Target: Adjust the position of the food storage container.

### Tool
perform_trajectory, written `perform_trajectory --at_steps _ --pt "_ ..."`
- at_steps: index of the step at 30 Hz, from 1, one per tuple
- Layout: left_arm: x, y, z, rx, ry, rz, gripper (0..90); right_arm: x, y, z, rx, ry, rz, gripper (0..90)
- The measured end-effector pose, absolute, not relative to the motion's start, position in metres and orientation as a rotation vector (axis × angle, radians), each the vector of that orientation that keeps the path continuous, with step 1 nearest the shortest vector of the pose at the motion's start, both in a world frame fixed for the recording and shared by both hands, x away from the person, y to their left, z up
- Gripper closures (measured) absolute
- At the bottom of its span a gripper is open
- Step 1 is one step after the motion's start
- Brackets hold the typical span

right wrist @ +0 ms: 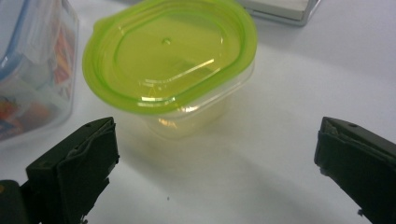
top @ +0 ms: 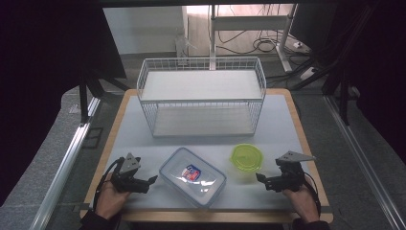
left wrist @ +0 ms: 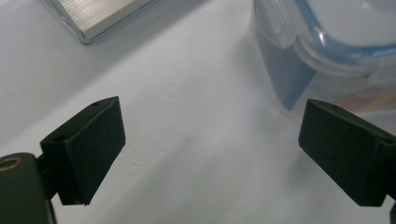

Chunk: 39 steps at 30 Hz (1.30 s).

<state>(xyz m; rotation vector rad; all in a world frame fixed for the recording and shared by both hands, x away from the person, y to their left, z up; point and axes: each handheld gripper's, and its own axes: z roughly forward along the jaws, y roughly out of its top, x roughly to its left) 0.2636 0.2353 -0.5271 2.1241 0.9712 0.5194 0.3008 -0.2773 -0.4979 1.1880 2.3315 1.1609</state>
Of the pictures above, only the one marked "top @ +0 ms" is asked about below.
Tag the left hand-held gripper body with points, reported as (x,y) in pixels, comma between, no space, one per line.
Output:
(129,169)

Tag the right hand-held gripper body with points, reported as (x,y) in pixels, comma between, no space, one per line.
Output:
(292,171)

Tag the green round container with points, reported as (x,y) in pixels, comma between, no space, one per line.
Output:
(246,158)

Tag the clear rectangular food container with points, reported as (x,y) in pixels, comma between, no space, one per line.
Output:
(193,177)

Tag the person's left hand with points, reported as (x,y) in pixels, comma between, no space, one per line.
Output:
(110,199)

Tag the person's right hand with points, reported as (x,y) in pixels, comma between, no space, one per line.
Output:
(301,204)

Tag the grey table mat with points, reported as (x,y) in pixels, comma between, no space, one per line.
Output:
(274,127)

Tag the black metal stand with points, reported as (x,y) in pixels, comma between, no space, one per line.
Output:
(344,96)
(84,96)

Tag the white power strip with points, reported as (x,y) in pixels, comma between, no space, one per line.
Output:
(309,73)

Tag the white power adapter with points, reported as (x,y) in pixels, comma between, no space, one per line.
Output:
(297,44)

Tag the white cabinet panel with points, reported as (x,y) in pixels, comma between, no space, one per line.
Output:
(143,28)

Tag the aluminium rail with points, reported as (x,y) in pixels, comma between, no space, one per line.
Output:
(367,166)
(63,172)

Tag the white desk frame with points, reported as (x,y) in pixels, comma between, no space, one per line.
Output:
(249,23)

